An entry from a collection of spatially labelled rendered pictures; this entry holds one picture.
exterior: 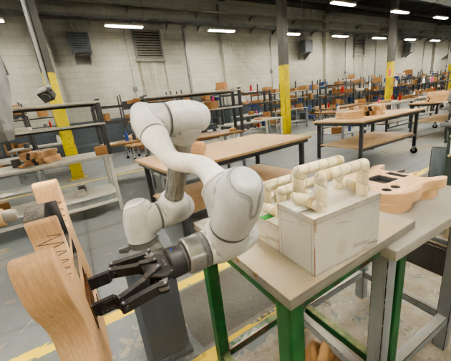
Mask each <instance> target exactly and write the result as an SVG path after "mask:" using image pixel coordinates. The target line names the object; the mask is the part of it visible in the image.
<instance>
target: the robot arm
mask: <svg viewBox="0 0 451 361"><path fill-rule="evenodd" d="M130 124H131V126H132V129H133V131H134V132H135V134H136V136H137V137H138V139H139V140H140V141H141V142H142V144H143V145H144V146H145V147H146V148H147V149H149V150H150V151H151V152H152V153H153V154H154V155H155V156H156V158H157V159H158V160H159V161H160V162H161V163H162V164H163V165H165V166H166V167H168V169H167V178H166V187H165V190H164V191H163V192H162V193H161V196H160V197H159V199H158V201H156V202H154V203H151V202H149V200H147V199H145V198H135V199H132V200H131V201H128V202H127V203H126V204H125V207H124V209H123V213H122V222H123V227H124V230H125V235H126V237H127V241H128V242H127V245H125V246H123V247H121V248H119V253H120V254H121V253H127V252H129V254H128V256H127V257H125V258H122V259H118V260H115V261H111V262H110V263H109V268H108V269H107V270H106V271H104V272H101V273H99V274H96V275H94V276H92V277H90V278H88V279H87V281H88V283H89V286H90V289H91V290H94V289H97V288H99V287H102V286H104V285H106V284H109V283H111V281H112V280H113V279H115V278H120V277H124V276H131V275H136V274H141V275H143V277H142V278H141V279H140V280H138V281H137V282H135V283H134V284H133V285H132V286H130V287H129V288H127V289H126V290H124V291H123V292H122V293H121V294H119V295H118V296H117V295H114V294H112V295H109V296H108V297H105V298H103V299H101V300H99V301H97V302H94V303H92V304H91V305H92V309H93V312H94V315H95V316H96V317H97V316H102V315H104V314H107V313H109V312H111V311H113V310H115V309H120V310H121V311H122V313H123V314H127V313H128V312H131V311H132V310H134V309H136V308H137V307H139V306H141V305H142V304H144V303H146V302H148V301H150V300H151V299H153V298H155V297H156V296H158V295H161V294H165V293H168V292H169V291H170V287H169V284H168V281H169V279H171V278H174V279H176V278H178V277H180V276H182V275H184V274H187V273H188V272H189V273H190V274H194V273H196V272H198V271H200V270H202V269H204V268H208V267H209V266H211V265H214V264H221V263H223V262H226V261H229V260H231V259H234V258H236V257H237V256H240V255H241V254H243V253H245V252H246V251H247V250H249V249H250V248H251V247H252V246H253V245H254V244H255V243H256V242H257V240H258V237H259V230H258V226H257V224H256V222H257V220H258V217H259V215H260V213H261V209H262V207H263V202H264V195H265V190H264V184H263V181H262V179H261V177H260V175H259V174H257V172H256V171H255V170H253V169H251V168H249V167H245V166H236V167H232V168H230V169H227V170H224V169H223V168H221V167H220V166H219V165H218V164H217V163H216V162H214V161H213V160H211V159H210V158H207V157H205V156H202V155H196V154H191V148H192V144H193V143H194V142H195V141H196V140H197V138H198V136H199V135H200V134H201V132H202V131H204V130H205V129H206V128H207V127H208V126H209V124H210V111H209V109H208V107H207V106H206V105H204V104H202V103H201V102H198V101H195V100H173V101H169V102H161V103H150V104H149V103H147V102H136V103H135V104H134V105H133V106H132V107H131V108H130ZM188 173H190V174H194V175H197V176H198V177H199V178H200V179H201V180H202V182H203V189H202V192H201V195H202V197H203V200H204V203H205V207H206V209H207V212H208V216H209V217H210V220H209V222H208V223H207V224H206V225H205V227H204V229H203V230H201V231H199V232H196V233H194V234H191V235H189V236H186V237H184V238H181V239H180V240H179V241H178V244H173V245H172V246H169V247H166V248H164V249H163V245H162V244H161V243H160V240H159V235H158V234H157V232H158V231H159V230H160V229H162V228H165V227H168V226H172V225H175V224H177V223H180V222H182V221H184V220H186V219H187V218H189V217H190V216H191V215H192V213H193V211H194V209H195V204H194V201H193V199H192V198H191V197H190V196H189V195H188V194H187V193H186V192H185V184H186V179H187V174H188ZM160 250H163V252H162V253H160V254H153V253H152V252H154V251H160ZM115 265H116V266H115ZM115 272H116V273H115ZM128 305H129V306H128Z"/></svg>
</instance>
